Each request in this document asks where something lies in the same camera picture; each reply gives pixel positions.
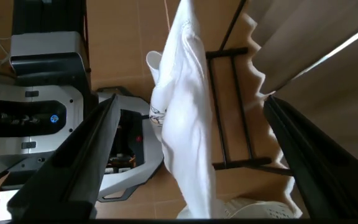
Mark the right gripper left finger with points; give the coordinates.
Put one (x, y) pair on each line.
(67, 186)

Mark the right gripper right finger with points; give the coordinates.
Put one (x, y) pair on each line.
(331, 180)

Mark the white printed sleeveless top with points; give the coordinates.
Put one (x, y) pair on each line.
(185, 124)

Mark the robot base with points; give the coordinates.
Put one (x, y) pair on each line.
(42, 68)

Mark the white laundry basket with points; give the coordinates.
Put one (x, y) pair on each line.
(259, 210)

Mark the black clothes rack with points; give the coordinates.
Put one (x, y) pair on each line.
(228, 109)

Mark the beige curtain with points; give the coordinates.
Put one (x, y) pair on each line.
(322, 62)

